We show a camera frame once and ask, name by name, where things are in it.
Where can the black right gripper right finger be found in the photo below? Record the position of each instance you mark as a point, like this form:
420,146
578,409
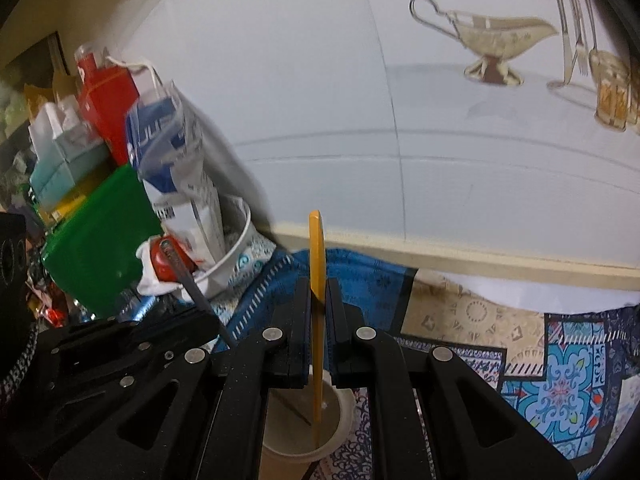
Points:
431,415

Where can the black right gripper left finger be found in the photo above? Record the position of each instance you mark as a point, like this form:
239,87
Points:
200,418

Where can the yellow chopstick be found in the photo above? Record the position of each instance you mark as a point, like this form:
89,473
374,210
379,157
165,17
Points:
317,284

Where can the white ceramic utensil cup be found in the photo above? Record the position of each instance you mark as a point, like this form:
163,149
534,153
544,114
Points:
288,447

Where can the patterned patchwork table mat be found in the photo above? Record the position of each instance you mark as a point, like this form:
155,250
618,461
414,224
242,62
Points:
574,377

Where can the blue white plastic bag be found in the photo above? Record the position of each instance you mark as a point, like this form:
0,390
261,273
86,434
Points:
165,147

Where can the teal tissue box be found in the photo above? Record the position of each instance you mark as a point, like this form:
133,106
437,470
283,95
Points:
67,149

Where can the red carton box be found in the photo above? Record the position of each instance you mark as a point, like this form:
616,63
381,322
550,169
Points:
107,93

